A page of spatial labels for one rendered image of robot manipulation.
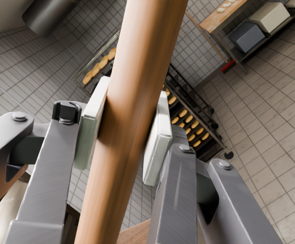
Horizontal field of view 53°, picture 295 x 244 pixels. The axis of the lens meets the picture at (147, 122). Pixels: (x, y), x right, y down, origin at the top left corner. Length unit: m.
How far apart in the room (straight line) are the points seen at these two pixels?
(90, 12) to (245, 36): 2.49
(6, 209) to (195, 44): 4.13
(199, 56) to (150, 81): 5.16
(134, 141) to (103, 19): 5.05
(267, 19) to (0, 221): 4.13
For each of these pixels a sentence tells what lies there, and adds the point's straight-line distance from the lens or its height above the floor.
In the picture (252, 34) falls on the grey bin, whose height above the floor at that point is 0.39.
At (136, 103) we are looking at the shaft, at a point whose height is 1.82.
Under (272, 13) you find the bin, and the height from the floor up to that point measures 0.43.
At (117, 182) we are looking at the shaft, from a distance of 0.18.
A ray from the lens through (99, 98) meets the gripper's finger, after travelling 0.16.
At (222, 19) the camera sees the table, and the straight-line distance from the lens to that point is 4.42.
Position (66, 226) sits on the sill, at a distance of 2.18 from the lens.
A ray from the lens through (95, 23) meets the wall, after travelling 5.23.
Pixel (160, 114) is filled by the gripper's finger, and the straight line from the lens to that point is 0.16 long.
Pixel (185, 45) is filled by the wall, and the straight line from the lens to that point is 5.24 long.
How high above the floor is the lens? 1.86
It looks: 17 degrees down
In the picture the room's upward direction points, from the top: 45 degrees counter-clockwise
